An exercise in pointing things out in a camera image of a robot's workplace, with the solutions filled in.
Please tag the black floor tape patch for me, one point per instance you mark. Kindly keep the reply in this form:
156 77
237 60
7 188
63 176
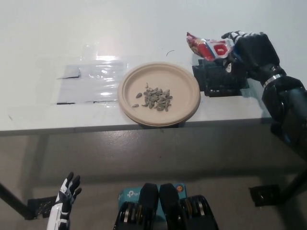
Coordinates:
39 207
263 196

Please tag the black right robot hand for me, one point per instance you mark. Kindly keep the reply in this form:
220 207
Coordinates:
256 52

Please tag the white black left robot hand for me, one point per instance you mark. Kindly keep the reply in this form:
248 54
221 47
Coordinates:
63 198

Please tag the clear plastic sheet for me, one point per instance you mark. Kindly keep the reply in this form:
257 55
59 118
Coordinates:
93 85

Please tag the beige paper plate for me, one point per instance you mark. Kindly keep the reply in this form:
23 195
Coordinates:
182 95

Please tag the red blue sunflower seed bag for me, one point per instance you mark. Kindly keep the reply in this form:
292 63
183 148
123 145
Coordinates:
208 48

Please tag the black and blue object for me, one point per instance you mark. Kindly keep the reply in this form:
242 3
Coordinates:
278 134

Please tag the black slanted table leg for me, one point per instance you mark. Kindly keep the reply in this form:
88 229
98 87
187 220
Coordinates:
293 187
14 203

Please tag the pile of sunflower seeds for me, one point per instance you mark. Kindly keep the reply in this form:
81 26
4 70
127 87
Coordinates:
157 99

